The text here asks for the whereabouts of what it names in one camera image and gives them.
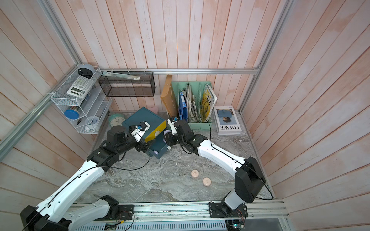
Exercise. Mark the round grey speaker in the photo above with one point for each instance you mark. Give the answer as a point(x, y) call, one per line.
point(86, 70)

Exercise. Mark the brown envelope folder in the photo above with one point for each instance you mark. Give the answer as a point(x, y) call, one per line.
point(168, 97)

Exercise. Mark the green alarm clock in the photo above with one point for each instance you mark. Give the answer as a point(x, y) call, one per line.
point(116, 119)

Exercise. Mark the white wire shelf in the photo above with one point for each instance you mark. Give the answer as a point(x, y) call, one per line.
point(94, 104)

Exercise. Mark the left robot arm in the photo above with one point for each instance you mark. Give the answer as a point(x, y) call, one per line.
point(51, 214)

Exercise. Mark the blue binder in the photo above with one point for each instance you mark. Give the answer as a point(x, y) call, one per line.
point(183, 110)

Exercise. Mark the newspapers in organizer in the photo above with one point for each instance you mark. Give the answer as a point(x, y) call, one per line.
point(193, 116)

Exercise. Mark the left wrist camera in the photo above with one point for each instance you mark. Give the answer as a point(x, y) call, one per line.
point(139, 130)

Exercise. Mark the ruler on basket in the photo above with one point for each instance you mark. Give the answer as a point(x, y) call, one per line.
point(120, 75)

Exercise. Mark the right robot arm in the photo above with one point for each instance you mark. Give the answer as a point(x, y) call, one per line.
point(248, 176)

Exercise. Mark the green file organizer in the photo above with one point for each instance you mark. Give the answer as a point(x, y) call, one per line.
point(197, 88)

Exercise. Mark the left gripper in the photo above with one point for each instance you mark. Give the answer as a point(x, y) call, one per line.
point(140, 147)

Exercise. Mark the white calculator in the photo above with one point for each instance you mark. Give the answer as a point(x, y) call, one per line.
point(80, 87)

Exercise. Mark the teal drawer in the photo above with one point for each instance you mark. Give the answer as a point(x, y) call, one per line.
point(159, 146)

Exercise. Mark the blue lid jar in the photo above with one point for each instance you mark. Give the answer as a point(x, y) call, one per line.
point(72, 112)

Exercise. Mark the yellow drawer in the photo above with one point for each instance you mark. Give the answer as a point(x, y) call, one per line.
point(154, 131)

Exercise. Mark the pink earphone case bottom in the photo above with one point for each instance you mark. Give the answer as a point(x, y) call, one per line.
point(207, 182)

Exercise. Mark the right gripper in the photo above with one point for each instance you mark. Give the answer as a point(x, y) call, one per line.
point(170, 139)

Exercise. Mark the teal drawer cabinet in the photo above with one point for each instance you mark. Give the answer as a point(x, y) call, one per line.
point(141, 115)

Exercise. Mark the yellow magazine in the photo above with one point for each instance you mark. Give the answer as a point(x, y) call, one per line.
point(208, 101)

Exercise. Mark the LOEWE book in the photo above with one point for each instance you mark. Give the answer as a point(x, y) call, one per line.
point(227, 121)

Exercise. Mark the black mesh basket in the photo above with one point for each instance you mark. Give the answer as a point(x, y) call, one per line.
point(117, 87)

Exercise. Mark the pink earphone case middle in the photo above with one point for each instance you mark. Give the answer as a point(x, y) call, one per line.
point(195, 173)

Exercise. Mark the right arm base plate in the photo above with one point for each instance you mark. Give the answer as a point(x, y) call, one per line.
point(221, 210)

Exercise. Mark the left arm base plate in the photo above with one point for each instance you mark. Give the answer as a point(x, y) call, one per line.
point(121, 212)

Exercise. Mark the pink earphone case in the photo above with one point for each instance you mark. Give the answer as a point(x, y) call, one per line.
point(195, 173)
point(207, 182)

